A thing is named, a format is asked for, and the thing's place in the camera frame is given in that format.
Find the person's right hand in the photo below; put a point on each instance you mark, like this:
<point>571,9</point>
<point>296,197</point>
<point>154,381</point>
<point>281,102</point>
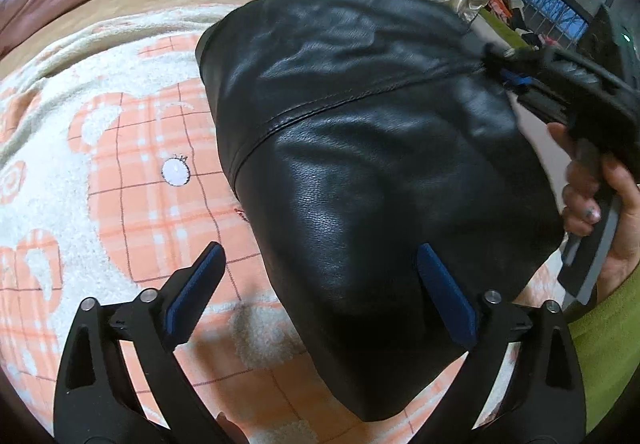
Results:
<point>627,229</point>

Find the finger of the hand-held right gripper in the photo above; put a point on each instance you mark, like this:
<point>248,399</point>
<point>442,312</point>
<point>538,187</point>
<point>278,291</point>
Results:
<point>525,60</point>
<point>545,107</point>

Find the person's right forearm green sleeve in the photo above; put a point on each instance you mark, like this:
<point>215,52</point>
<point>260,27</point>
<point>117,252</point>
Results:
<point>610,349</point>

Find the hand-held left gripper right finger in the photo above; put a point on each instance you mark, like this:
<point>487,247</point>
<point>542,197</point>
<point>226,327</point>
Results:
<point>447,294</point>

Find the white orange printed blanket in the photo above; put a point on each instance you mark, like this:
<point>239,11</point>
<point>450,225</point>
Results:
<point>125,164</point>

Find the black leather jacket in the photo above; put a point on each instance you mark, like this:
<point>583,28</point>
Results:
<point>375,174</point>

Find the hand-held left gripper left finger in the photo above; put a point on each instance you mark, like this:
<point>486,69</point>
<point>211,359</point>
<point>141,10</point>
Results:
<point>195,289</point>

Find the person's left hand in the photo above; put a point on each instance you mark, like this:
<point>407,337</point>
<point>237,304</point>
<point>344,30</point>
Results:
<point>227,426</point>

